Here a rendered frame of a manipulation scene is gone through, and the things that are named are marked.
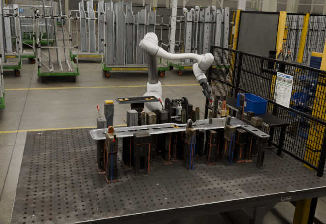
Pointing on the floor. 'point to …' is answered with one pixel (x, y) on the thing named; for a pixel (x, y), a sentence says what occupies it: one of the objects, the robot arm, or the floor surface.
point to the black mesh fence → (276, 105)
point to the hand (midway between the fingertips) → (209, 97)
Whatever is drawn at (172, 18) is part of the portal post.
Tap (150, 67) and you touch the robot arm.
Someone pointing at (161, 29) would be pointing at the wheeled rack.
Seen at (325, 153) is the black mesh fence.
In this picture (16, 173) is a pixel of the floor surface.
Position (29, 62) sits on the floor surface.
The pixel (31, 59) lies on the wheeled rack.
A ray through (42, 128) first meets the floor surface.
